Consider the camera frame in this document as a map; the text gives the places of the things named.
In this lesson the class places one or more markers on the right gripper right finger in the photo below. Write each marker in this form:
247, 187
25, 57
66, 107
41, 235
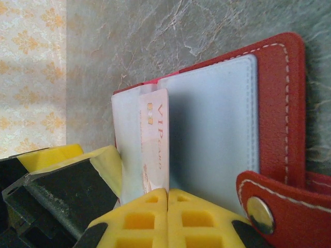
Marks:
196, 222

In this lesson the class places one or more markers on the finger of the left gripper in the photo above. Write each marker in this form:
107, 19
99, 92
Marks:
49, 155
67, 191

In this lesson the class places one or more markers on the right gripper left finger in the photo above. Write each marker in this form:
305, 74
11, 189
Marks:
139, 222

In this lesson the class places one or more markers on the red leather card holder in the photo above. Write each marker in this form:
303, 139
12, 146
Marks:
274, 103

